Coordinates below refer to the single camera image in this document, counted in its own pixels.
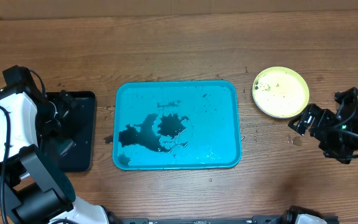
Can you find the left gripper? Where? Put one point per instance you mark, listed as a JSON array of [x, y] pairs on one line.
[[44, 128]]

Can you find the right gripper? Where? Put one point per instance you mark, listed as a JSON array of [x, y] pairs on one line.
[[325, 121]]

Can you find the yellow-green plate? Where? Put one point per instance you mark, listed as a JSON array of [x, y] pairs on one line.
[[280, 92]]

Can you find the dark green sponge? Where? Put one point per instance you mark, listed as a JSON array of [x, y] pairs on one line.
[[65, 146]]

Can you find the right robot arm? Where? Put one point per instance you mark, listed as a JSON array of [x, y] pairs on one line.
[[354, 129]]

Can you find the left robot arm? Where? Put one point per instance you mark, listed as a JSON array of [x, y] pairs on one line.
[[33, 189]]

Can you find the black rectangular water tray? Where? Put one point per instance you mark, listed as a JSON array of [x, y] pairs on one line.
[[78, 158]]

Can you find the teal plastic tray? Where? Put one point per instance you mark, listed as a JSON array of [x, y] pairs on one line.
[[176, 125]]

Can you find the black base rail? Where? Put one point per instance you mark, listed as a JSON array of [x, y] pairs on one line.
[[294, 215]]

